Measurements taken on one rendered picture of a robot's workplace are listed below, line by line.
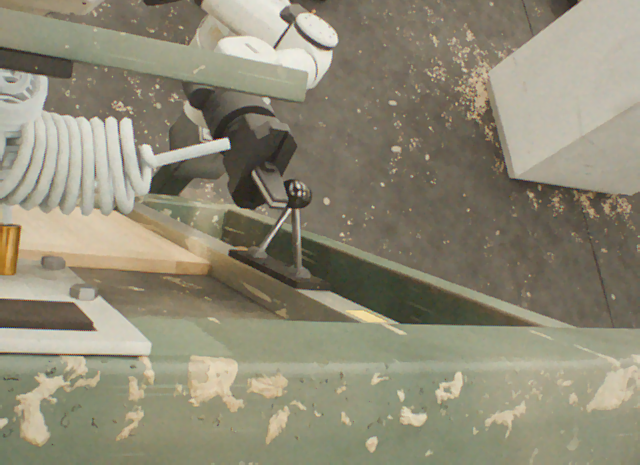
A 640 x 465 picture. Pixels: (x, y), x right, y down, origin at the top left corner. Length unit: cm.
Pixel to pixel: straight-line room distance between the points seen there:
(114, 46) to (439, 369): 27
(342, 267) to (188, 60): 90
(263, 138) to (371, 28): 276
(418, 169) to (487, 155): 46
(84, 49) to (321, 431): 25
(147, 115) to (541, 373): 243
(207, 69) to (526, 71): 336
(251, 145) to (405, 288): 35
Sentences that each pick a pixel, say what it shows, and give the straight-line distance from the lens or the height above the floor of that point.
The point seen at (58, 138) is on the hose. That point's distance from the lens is 51.
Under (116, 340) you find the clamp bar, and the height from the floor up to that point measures 194.
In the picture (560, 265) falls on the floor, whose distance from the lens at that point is 383.
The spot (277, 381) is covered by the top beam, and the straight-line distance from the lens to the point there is 44.
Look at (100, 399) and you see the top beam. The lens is 40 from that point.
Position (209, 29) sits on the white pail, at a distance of 288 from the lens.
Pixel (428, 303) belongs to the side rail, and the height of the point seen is 148.
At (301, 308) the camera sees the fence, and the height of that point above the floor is 153.
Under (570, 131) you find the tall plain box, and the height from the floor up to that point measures 42.
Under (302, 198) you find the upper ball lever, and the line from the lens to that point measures 99.
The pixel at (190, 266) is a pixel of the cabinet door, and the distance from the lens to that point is 119.
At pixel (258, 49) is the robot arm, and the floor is 149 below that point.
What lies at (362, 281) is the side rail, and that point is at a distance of 129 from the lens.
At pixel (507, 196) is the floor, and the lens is 375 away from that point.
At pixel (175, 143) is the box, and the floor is 80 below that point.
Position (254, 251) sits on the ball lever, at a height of 140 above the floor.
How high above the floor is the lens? 232
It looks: 50 degrees down
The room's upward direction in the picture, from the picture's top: 55 degrees clockwise
